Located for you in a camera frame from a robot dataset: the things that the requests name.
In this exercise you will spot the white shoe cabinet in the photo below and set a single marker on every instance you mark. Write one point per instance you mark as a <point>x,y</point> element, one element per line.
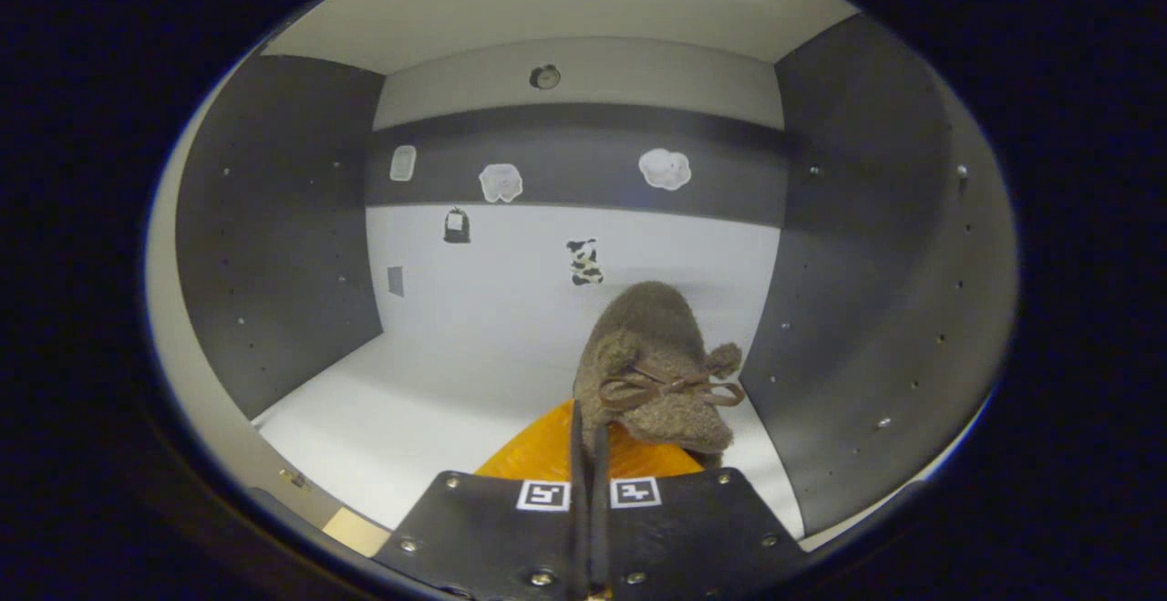
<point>474,382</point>

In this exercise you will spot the brown fuzzy shoe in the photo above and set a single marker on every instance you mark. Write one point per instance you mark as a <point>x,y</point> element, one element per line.
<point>652,327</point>

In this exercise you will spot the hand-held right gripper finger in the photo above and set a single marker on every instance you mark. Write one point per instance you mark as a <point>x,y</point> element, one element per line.
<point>600,537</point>
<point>579,537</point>

